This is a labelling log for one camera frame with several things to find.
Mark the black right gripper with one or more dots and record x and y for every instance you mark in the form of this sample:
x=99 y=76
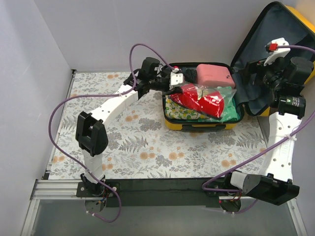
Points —
x=247 y=69

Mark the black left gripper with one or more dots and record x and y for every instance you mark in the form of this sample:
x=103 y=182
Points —
x=186 y=76

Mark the black striped cloth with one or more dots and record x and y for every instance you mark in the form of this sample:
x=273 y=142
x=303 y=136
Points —
x=190 y=76

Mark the yellow lemon print cloth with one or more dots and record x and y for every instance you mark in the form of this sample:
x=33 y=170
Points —
x=175 y=111

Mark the pink vanity case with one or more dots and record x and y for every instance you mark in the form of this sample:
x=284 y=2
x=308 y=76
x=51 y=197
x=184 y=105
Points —
x=214 y=76

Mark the yellow hard-shell suitcase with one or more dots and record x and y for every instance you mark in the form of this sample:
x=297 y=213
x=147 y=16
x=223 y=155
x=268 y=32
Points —
x=253 y=98

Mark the red bikini top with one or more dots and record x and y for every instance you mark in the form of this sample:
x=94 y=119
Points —
x=188 y=97

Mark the green tie-dye shirt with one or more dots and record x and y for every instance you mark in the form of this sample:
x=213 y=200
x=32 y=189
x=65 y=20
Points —
x=217 y=104

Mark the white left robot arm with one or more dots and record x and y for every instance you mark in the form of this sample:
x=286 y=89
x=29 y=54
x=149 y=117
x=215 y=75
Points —
x=91 y=127

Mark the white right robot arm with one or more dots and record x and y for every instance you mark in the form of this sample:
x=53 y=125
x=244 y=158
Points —
x=274 y=182

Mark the floral table cloth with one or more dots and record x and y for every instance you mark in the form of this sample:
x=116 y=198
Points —
x=140 y=144

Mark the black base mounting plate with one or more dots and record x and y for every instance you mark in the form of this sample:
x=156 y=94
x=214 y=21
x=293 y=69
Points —
x=165 y=192

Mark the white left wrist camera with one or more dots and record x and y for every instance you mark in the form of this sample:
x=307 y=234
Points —
x=176 y=77

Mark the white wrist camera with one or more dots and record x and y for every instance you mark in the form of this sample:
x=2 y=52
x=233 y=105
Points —
x=277 y=48
x=176 y=77

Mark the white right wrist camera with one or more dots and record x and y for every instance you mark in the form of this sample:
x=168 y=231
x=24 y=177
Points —
x=277 y=48

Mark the aluminium frame rail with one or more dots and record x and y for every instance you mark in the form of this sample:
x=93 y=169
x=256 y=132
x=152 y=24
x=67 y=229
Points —
x=60 y=208

